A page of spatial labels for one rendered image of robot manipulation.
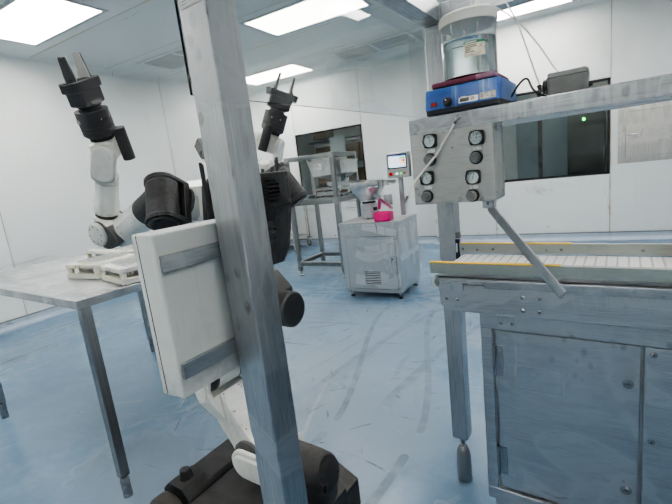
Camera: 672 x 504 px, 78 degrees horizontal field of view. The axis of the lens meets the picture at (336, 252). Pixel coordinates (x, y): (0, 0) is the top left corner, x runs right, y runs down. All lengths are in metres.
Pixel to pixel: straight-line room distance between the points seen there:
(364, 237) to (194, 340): 3.42
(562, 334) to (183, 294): 0.97
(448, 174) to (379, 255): 2.90
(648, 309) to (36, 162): 5.73
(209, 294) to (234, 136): 0.25
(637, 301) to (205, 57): 1.03
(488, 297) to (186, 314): 0.83
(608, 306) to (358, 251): 3.13
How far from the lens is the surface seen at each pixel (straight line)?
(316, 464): 1.52
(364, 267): 4.12
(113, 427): 2.09
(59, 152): 6.07
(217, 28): 0.70
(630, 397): 1.34
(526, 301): 1.21
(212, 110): 0.68
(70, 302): 1.92
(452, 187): 1.16
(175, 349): 0.69
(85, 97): 1.36
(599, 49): 6.49
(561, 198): 6.43
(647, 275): 1.17
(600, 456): 1.44
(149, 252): 0.66
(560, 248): 1.44
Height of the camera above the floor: 1.27
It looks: 11 degrees down
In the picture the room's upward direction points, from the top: 7 degrees counter-clockwise
